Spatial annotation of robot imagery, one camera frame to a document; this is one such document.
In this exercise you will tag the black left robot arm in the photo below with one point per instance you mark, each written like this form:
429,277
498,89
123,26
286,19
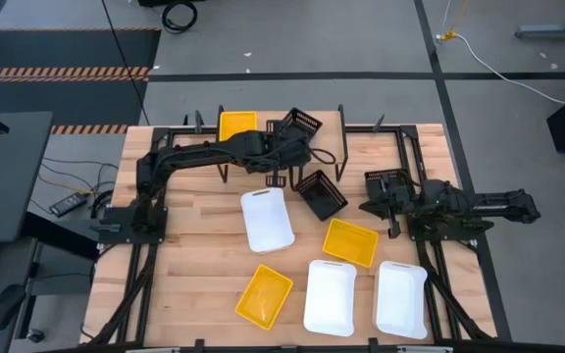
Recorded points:
189,152

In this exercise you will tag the black plastic basket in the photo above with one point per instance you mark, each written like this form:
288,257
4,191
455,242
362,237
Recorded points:
322,197
304,122

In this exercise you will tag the grey metal desk leg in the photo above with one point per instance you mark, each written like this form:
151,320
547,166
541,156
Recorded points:
547,33

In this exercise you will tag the black desk base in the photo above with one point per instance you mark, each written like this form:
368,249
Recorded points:
57,235

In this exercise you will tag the black remote controller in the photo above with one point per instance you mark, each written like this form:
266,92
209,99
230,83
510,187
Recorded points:
69,202

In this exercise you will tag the yellow plastic basket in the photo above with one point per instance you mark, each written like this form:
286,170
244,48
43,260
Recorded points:
264,296
236,122
350,242

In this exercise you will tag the wooden shelf with black legs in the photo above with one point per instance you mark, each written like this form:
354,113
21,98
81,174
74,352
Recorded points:
329,137

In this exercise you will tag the dark floor mat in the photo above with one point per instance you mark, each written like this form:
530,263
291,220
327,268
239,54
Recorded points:
66,49

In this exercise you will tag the black computer mouse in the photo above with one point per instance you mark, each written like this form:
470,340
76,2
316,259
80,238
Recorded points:
5,306

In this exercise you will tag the grey round knob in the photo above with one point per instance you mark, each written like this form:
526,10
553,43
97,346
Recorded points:
35,336

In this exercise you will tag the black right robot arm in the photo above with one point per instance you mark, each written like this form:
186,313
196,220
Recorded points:
459,203

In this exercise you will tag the black metal table frame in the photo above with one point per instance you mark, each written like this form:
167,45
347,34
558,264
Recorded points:
189,130

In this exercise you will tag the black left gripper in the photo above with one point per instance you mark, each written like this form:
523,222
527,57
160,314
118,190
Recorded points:
258,152

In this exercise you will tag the grey desk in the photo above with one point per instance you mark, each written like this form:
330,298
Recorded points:
3,176

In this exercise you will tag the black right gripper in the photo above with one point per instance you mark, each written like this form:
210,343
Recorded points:
400,193

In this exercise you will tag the white plastic basket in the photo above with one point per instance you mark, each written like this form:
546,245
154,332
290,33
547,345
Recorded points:
330,299
400,301
267,220

